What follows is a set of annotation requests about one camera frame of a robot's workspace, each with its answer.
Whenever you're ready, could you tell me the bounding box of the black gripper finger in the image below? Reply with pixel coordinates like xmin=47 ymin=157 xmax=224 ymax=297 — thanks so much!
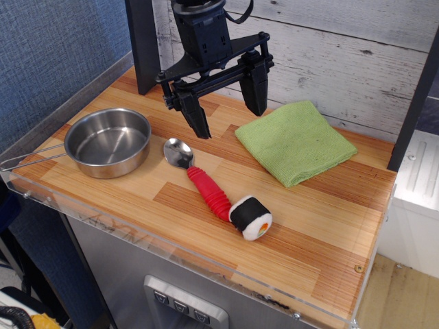
xmin=180 ymin=93 xmax=211 ymax=139
xmin=239 ymin=60 xmax=268 ymax=117

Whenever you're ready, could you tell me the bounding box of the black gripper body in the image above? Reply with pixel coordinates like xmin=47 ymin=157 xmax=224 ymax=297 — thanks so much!
xmin=156 ymin=6 xmax=274 ymax=110

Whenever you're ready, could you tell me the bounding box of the green towel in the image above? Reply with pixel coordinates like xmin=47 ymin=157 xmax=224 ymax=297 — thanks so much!
xmin=235 ymin=101 xmax=357 ymax=188

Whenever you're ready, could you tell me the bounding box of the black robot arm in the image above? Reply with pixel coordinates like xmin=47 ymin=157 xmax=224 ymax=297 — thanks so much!
xmin=156 ymin=1 xmax=274 ymax=139

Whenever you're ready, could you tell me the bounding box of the plush sushi roll toy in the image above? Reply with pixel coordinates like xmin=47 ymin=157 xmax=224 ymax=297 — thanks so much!
xmin=229 ymin=195 xmax=273 ymax=241

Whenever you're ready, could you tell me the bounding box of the clear acrylic edge guard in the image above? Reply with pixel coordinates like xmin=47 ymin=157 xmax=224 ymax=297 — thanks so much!
xmin=3 ymin=160 xmax=396 ymax=328

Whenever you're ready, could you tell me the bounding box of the stainless steel cabinet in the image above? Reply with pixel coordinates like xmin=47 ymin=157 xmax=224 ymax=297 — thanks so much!
xmin=67 ymin=216 xmax=311 ymax=328

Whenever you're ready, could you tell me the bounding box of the silver button panel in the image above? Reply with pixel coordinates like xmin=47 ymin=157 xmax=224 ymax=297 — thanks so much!
xmin=143 ymin=275 xmax=229 ymax=328

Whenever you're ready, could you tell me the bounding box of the white appliance at right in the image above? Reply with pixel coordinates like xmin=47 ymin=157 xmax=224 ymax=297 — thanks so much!
xmin=377 ymin=130 xmax=438 ymax=278

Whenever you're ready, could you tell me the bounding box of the yellow object bottom left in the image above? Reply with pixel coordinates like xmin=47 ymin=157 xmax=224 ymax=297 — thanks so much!
xmin=30 ymin=313 xmax=61 ymax=329

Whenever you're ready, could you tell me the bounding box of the spoon with red handle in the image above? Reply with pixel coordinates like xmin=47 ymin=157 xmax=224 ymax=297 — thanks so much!
xmin=163 ymin=138 xmax=231 ymax=221

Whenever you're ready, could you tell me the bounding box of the dark vertical post left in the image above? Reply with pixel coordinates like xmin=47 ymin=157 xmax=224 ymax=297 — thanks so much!
xmin=125 ymin=0 xmax=161 ymax=95

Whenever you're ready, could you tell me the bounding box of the dark vertical post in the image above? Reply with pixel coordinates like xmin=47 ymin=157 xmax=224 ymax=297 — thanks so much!
xmin=125 ymin=0 xmax=161 ymax=95
xmin=386 ymin=0 xmax=439 ymax=171

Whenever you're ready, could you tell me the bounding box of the metal pot with wire handle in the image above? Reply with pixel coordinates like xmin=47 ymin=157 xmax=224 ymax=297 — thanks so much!
xmin=1 ymin=108 xmax=152 ymax=179

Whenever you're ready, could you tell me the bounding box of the dark vertical post right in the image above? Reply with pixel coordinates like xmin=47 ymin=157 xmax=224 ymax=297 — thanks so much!
xmin=386 ymin=0 xmax=439 ymax=171

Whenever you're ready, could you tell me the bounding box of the black corrugated hose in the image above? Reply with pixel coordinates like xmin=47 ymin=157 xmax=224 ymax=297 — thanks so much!
xmin=0 ymin=306 xmax=34 ymax=329

